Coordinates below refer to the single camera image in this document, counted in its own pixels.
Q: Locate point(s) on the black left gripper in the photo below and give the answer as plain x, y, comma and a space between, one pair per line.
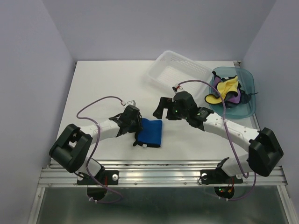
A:
138, 126

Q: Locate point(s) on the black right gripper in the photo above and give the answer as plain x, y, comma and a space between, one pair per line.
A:
165, 102

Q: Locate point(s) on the blue and grey towel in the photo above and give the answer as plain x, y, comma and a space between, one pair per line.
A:
151, 133

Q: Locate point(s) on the yellow and grey towel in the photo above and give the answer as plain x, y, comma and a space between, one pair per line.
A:
213, 98

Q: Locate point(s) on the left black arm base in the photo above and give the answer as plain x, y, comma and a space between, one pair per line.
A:
94, 191

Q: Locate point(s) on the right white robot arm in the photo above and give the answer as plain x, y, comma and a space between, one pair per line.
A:
263, 151

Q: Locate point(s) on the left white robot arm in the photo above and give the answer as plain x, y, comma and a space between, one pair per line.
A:
71, 148

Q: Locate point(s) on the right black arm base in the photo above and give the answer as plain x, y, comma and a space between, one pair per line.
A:
224, 184

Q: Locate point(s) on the white perforated plastic basket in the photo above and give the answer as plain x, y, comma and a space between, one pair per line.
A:
171, 68

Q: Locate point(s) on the purple and grey towel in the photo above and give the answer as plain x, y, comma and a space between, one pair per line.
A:
228, 87

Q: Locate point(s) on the dark grey towel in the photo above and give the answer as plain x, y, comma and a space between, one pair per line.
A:
242, 98

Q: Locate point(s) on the teal translucent plastic bin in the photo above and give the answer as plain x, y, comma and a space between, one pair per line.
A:
247, 84

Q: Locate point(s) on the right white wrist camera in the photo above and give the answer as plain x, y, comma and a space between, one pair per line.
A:
177, 88

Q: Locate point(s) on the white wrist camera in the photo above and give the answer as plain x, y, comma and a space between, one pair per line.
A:
177, 88
131, 102

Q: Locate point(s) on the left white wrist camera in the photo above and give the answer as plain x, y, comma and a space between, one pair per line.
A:
131, 102

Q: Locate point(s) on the aluminium mounting rail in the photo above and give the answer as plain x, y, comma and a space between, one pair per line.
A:
138, 174

